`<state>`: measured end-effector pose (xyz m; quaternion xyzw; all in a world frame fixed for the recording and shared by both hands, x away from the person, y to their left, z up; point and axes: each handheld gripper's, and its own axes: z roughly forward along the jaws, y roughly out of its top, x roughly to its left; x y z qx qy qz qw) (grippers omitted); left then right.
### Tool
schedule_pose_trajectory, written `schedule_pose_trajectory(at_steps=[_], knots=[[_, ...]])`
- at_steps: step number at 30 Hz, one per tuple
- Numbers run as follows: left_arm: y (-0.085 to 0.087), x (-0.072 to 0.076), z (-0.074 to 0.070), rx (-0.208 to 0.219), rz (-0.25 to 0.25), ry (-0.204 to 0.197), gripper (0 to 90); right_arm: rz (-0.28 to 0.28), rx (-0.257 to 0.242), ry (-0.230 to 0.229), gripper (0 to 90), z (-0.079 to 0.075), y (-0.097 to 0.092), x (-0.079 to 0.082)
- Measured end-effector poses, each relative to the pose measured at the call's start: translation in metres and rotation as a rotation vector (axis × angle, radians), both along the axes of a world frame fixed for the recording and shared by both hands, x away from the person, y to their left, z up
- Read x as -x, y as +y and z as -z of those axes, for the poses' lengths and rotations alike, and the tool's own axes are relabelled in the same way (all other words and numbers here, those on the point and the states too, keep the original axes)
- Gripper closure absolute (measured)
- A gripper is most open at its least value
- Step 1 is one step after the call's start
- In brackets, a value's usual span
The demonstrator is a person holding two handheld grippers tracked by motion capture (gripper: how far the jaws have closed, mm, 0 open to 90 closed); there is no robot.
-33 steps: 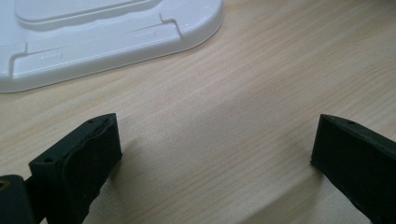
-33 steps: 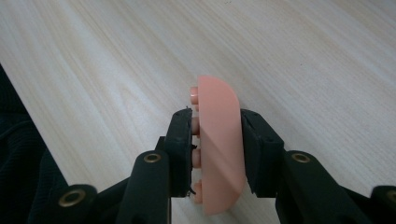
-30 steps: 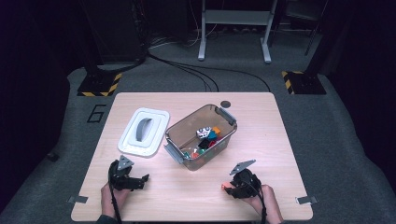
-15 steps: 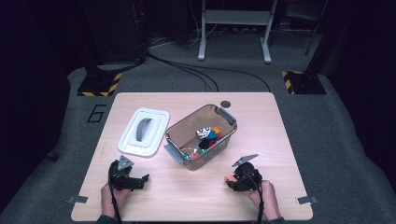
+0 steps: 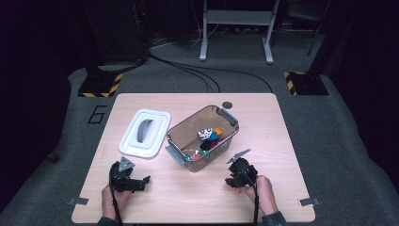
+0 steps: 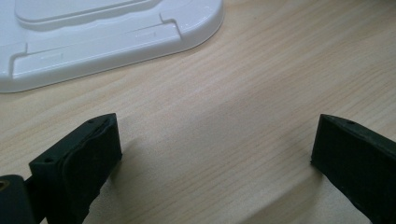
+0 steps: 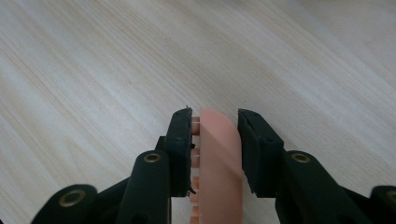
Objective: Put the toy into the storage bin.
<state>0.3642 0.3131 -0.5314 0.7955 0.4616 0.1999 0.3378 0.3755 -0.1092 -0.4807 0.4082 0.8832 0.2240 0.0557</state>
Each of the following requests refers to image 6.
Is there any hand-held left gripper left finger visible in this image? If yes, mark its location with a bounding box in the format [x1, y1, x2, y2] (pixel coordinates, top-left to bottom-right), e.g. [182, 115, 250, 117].
[28, 112, 123, 224]

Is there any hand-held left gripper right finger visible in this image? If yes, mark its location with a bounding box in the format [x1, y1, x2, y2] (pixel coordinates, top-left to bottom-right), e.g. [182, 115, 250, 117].
[310, 113, 396, 224]

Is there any white lid with grey handle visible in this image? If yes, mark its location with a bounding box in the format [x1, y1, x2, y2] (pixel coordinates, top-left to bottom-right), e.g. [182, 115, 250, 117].
[0, 0, 225, 94]

